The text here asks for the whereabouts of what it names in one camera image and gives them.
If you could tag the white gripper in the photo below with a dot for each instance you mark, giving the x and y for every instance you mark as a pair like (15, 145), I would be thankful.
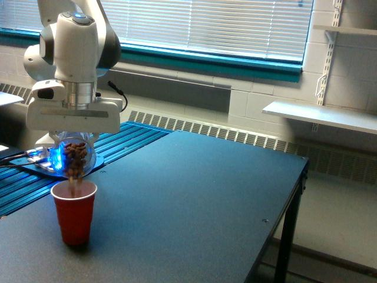
(101, 116)

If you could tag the clear cup of almonds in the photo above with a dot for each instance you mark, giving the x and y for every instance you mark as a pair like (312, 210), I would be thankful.
(73, 155)

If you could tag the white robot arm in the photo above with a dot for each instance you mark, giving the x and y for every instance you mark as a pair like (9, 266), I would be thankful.
(77, 45)

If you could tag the red plastic cup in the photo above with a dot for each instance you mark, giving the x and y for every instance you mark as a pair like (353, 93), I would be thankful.
(74, 202)

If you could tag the white desk edge left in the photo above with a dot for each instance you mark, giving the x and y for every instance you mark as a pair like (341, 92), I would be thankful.
(7, 99)

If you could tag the white window blinds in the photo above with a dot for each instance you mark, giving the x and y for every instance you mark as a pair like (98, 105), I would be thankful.
(270, 30)

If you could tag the black table leg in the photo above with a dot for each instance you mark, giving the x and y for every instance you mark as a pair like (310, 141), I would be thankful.
(288, 232)

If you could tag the baseboard heater grille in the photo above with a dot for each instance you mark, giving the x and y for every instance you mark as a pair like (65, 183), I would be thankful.
(143, 127)

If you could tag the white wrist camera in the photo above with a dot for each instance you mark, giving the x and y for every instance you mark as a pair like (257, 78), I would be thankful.
(49, 90)

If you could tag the white shelf rail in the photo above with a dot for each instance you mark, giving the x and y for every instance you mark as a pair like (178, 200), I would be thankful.
(322, 81)

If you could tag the upper white wall shelf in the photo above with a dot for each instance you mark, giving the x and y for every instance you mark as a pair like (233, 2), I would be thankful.
(346, 30)

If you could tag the white wall shelf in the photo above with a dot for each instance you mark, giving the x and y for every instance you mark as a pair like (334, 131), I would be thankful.
(346, 30)
(324, 115)

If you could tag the lower white wall shelf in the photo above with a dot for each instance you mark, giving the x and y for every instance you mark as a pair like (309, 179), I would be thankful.
(324, 115)

